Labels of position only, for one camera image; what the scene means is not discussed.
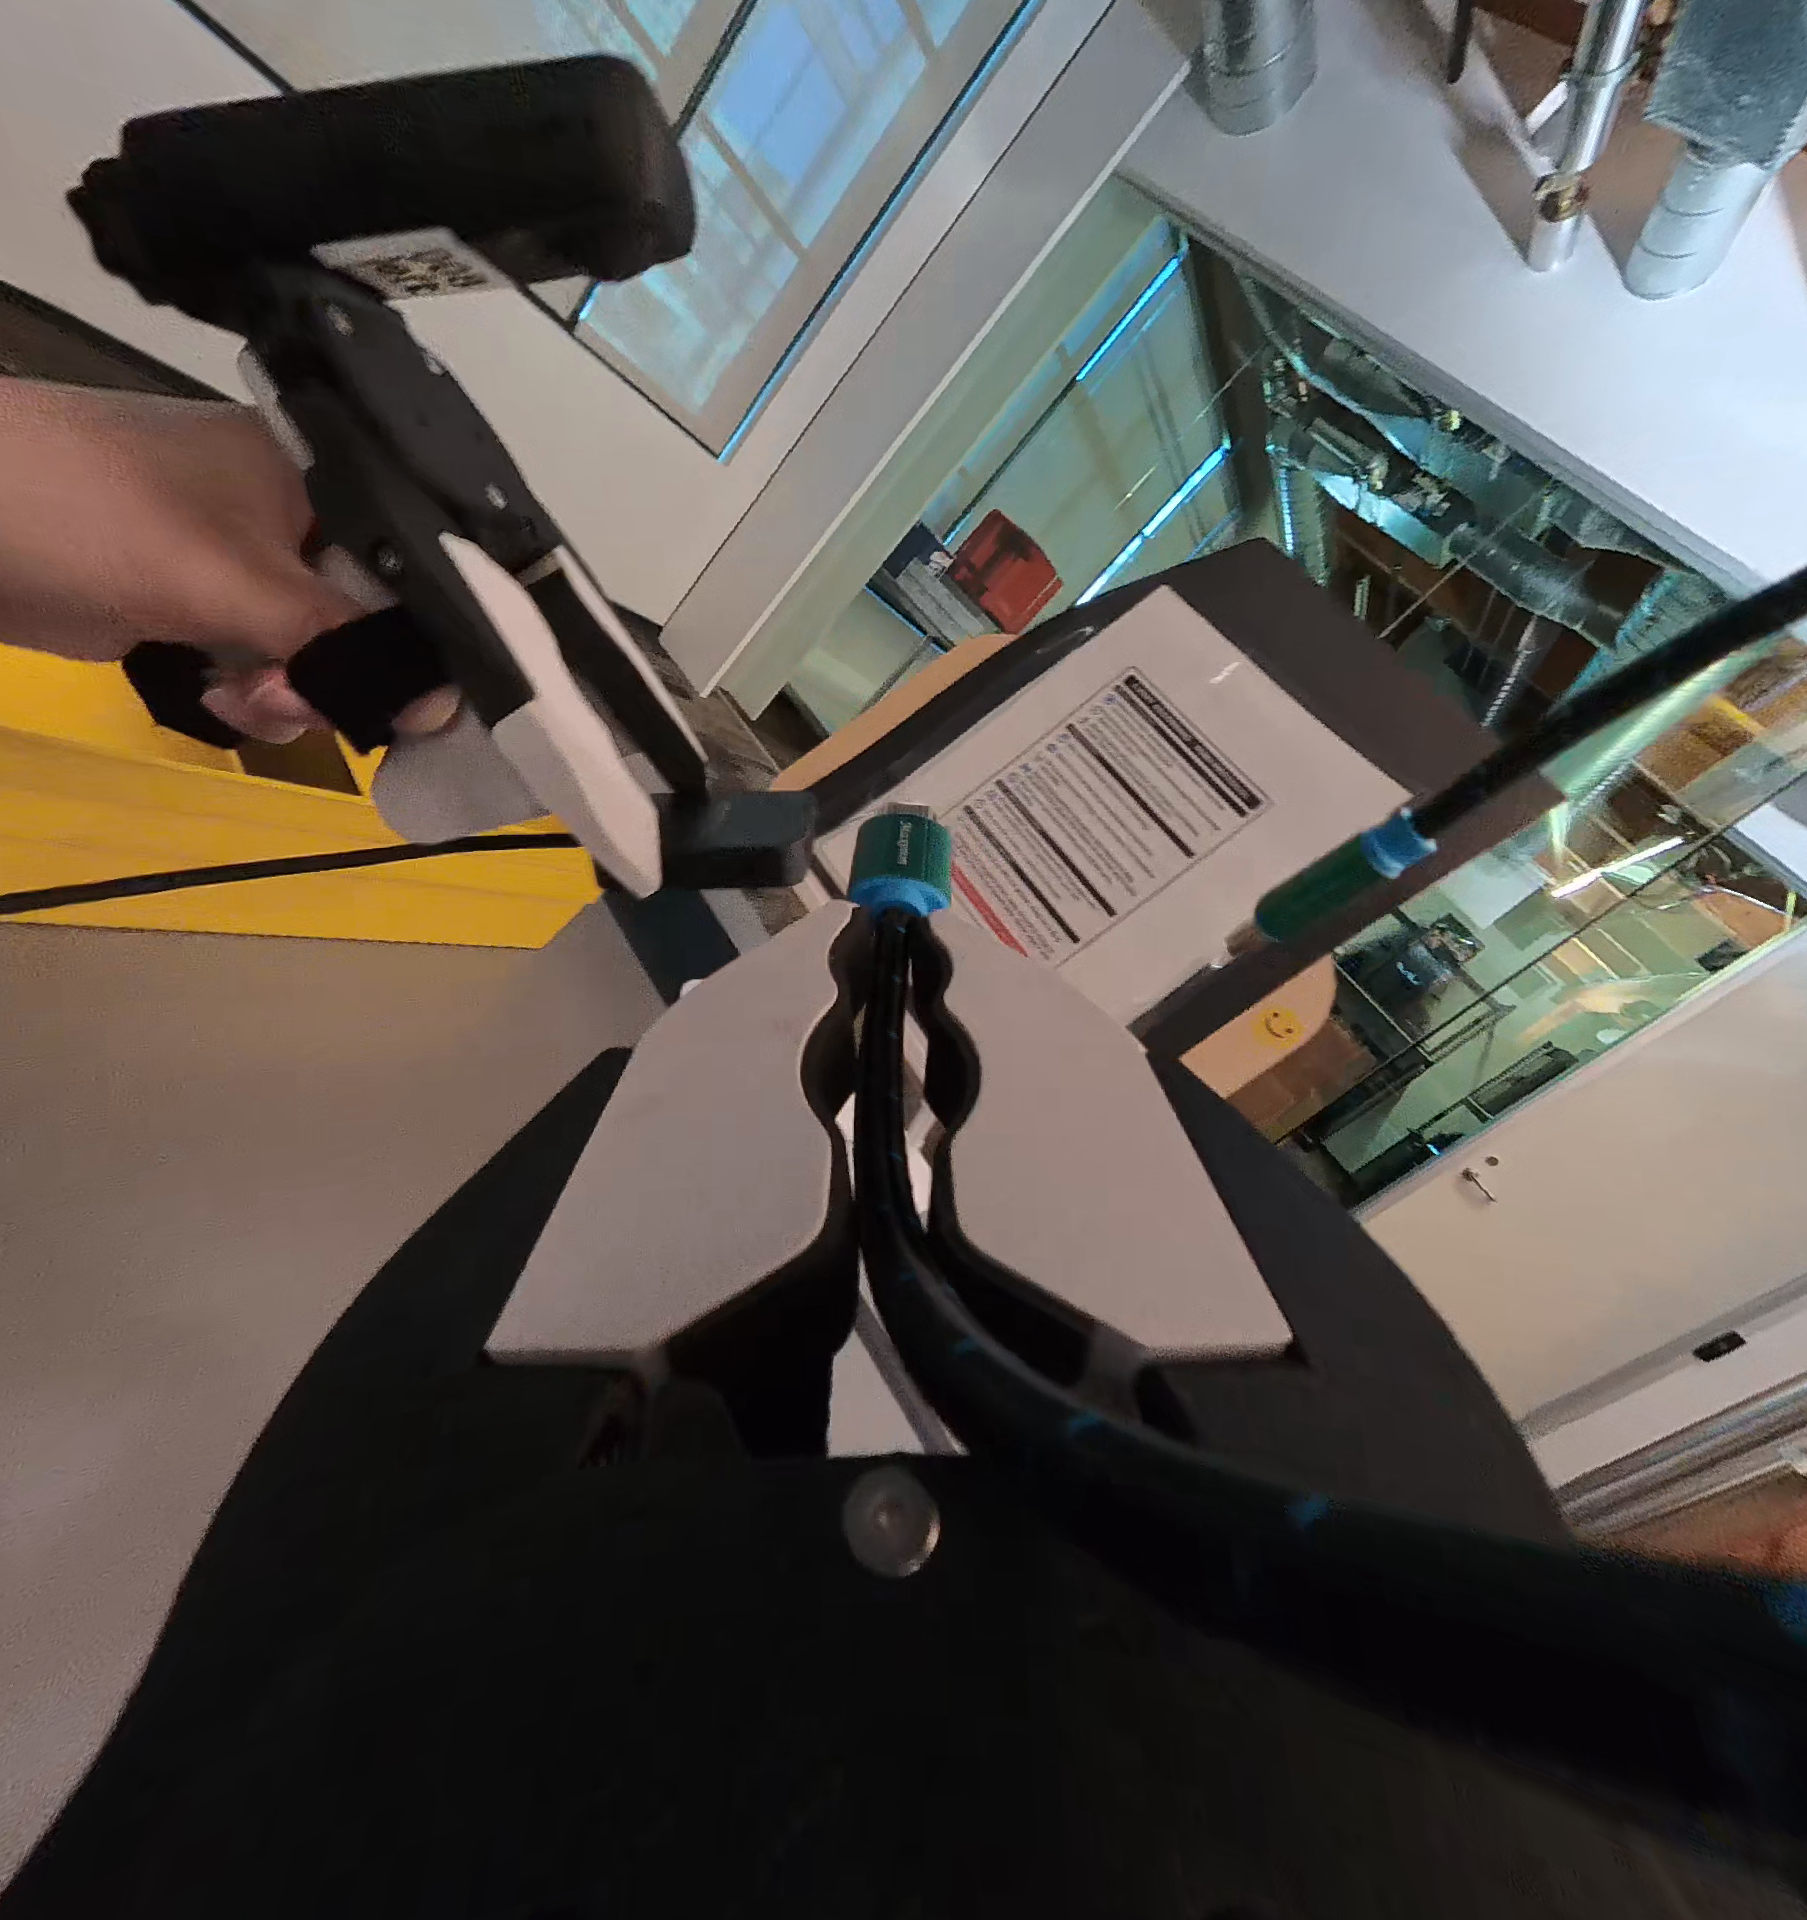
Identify red box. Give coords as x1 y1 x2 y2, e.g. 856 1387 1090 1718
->
944 509 1065 630

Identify yellow plastic bin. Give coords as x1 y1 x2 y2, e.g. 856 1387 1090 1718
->
0 624 607 953

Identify silver insulated duct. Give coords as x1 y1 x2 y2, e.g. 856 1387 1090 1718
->
1621 0 1807 300

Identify wooden ceiling beam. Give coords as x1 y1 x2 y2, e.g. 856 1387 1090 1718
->
1578 1475 1807 1578

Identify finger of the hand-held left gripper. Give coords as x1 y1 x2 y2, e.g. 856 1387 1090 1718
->
440 531 668 903
525 543 713 809

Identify laminated instruction sheet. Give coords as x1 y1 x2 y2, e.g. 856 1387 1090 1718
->
904 588 1419 1023

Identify glass partition wall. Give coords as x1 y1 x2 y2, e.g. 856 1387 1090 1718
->
783 221 1807 1210

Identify shiny metal pipe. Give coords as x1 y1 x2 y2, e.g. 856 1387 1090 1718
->
1522 0 1655 274

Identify black hdmi cable green plugs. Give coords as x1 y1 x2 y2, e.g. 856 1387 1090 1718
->
844 531 1807 1855

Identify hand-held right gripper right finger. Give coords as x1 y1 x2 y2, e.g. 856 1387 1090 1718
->
916 916 1296 1366

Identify silver spiral ventilation duct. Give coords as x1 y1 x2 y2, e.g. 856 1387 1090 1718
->
1184 0 1320 136

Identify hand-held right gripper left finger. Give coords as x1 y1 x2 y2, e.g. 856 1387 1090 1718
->
482 907 860 1368

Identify black adapter hub with cable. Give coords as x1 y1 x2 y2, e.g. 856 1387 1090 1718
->
0 792 816 931

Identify person's left hand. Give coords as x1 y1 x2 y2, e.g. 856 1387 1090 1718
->
0 366 461 749

